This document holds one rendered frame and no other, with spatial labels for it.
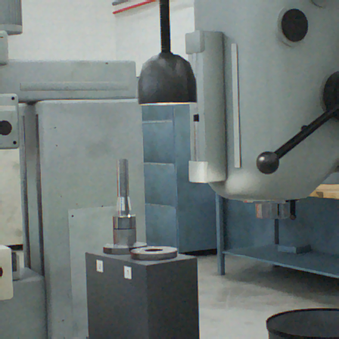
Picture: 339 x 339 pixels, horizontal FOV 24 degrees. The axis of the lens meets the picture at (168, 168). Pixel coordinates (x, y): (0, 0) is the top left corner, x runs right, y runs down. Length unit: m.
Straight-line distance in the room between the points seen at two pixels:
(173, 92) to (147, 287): 0.59
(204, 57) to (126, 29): 9.77
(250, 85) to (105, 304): 0.66
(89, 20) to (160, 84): 10.09
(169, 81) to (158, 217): 7.87
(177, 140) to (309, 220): 1.70
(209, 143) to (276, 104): 0.11
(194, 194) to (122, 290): 7.04
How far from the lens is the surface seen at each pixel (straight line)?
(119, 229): 1.58
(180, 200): 8.45
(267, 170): 1.02
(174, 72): 0.95
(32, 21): 10.71
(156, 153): 8.75
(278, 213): 1.17
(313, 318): 3.48
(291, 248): 7.37
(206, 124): 1.10
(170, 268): 1.48
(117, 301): 1.54
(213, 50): 1.11
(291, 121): 1.09
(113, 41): 11.15
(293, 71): 1.09
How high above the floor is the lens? 1.42
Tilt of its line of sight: 3 degrees down
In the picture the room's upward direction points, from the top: 2 degrees counter-clockwise
